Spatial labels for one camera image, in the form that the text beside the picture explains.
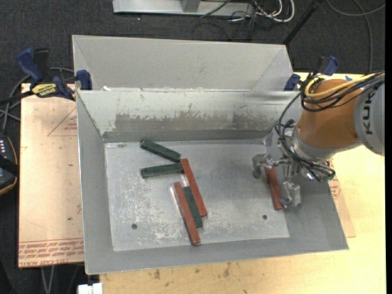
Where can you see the grey metal bin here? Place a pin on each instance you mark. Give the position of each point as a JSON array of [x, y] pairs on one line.
[[159, 194]]

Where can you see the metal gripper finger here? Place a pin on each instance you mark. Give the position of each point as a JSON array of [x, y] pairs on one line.
[[259, 161], [293, 193]]

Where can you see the red-brown flat block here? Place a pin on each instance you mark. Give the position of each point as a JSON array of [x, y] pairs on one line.
[[194, 188], [274, 191], [186, 216]]

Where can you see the dark green flat block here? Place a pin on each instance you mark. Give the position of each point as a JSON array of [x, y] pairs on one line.
[[162, 170], [160, 150], [193, 208]]

